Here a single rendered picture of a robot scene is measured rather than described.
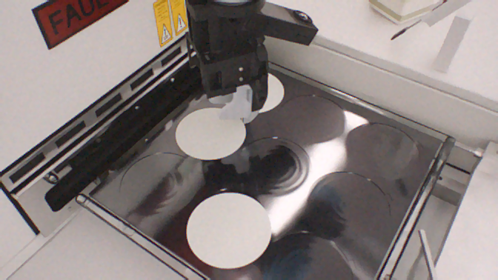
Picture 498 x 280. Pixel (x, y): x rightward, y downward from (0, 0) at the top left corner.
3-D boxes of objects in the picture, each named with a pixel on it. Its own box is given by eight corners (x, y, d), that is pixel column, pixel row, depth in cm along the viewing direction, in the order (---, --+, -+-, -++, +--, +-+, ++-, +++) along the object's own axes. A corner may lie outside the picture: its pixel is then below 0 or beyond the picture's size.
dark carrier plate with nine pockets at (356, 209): (89, 195, 54) (87, 193, 54) (241, 58, 73) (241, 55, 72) (331, 364, 41) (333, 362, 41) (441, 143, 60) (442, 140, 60)
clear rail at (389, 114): (237, 58, 74) (237, 51, 73) (241, 53, 75) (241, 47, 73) (451, 149, 60) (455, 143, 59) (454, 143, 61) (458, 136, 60)
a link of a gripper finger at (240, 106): (215, 130, 61) (211, 81, 54) (252, 118, 62) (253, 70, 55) (222, 145, 59) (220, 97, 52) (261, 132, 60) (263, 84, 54)
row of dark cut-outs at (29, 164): (6, 189, 48) (-4, 176, 47) (230, 14, 72) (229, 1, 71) (10, 192, 48) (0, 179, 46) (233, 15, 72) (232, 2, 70)
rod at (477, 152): (446, 147, 60) (450, 141, 59) (449, 141, 61) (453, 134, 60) (480, 161, 59) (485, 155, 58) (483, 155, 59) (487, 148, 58)
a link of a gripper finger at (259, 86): (240, 97, 58) (240, 46, 52) (252, 94, 59) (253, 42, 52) (254, 119, 56) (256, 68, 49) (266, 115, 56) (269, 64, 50)
